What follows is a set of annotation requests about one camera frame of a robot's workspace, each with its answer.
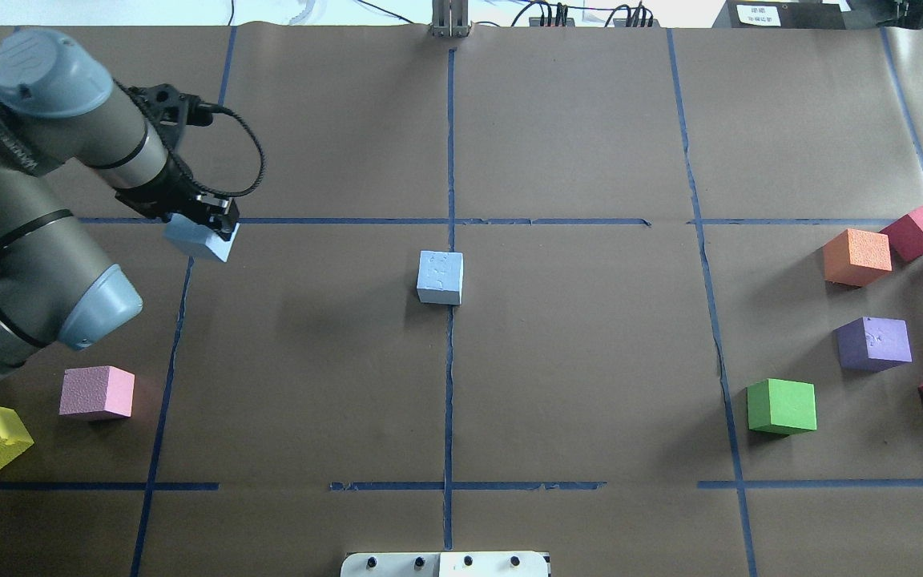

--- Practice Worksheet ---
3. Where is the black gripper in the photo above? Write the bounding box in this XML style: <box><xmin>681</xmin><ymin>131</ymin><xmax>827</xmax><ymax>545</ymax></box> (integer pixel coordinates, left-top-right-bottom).
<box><xmin>116</xmin><ymin>84</ymin><xmax>240</xmax><ymax>241</ymax></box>

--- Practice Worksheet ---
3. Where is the light blue foam block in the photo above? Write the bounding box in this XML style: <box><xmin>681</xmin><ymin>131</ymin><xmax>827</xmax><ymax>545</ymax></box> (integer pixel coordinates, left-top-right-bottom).
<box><xmin>417</xmin><ymin>251</ymin><xmax>464</xmax><ymax>306</ymax></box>

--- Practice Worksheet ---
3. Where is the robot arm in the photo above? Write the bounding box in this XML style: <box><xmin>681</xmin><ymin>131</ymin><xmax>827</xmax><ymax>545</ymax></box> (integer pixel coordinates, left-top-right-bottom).
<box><xmin>0</xmin><ymin>28</ymin><xmax>239</xmax><ymax>380</ymax></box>

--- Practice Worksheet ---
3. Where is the pink foam block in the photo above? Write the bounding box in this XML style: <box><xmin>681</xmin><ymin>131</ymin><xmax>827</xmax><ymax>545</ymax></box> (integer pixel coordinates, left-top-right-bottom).
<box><xmin>58</xmin><ymin>365</ymin><xmax>135</xmax><ymax>422</ymax></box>

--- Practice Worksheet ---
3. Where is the black electronics module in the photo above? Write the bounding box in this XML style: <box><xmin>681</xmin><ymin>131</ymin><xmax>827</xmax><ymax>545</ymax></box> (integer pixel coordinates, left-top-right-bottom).
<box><xmin>606</xmin><ymin>2</ymin><xmax>659</xmax><ymax>28</ymax></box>
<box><xmin>512</xmin><ymin>1</ymin><xmax>575</xmax><ymax>28</ymax></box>

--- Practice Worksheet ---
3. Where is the black box with label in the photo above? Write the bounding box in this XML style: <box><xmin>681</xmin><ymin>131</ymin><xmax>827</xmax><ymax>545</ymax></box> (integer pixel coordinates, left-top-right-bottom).
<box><xmin>711</xmin><ymin>1</ymin><xmax>846</xmax><ymax>30</ymax></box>

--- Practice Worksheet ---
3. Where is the green foam block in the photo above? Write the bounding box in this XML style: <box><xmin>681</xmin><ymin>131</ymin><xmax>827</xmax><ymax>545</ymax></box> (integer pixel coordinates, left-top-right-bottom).
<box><xmin>746</xmin><ymin>377</ymin><xmax>818</xmax><ymax>435</ymax></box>

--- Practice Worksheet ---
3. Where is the orange textured foam block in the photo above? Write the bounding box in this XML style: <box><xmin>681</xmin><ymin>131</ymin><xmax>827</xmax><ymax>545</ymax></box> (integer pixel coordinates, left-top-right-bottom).
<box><xmin>821</xmin><ymin>228</ymin><xmax>893</xmax><ymax>288</ymax></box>

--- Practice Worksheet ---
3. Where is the purple foam block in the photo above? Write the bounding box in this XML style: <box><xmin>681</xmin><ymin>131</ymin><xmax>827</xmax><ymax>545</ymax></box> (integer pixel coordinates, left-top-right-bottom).
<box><xmin>832</xmin><ymin>317</ymin><xmax>913</xmax><ymax>372</ymax></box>

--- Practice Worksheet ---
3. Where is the red dented foam block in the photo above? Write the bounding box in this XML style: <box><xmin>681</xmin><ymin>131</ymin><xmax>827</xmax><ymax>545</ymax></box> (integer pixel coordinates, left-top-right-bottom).
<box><xmin>881</xmin><ymin>204</ymin><xmax>923</xmax><ymax>262</ymax></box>

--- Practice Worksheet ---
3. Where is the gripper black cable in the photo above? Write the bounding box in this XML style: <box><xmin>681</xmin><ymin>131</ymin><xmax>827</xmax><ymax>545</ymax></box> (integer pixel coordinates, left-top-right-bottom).
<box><xmin>209</xmin><ymin>104</ymin><xmax>267</xmax><ymax>199</ymax></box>

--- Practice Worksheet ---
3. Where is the aluminium frame post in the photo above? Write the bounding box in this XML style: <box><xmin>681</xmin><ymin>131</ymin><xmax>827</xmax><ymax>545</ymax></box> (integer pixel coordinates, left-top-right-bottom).
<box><xmin>429</xmin><ymin>0</ymin><xmax>472</xmax><ymax>38</ymax></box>

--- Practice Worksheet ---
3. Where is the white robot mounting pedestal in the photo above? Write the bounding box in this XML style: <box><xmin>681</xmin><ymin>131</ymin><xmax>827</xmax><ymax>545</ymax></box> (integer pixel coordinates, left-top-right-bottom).
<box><xmin>340</xmin><ymin>551</ymin><xmax>552</xmax><ymax>576</ymax></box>

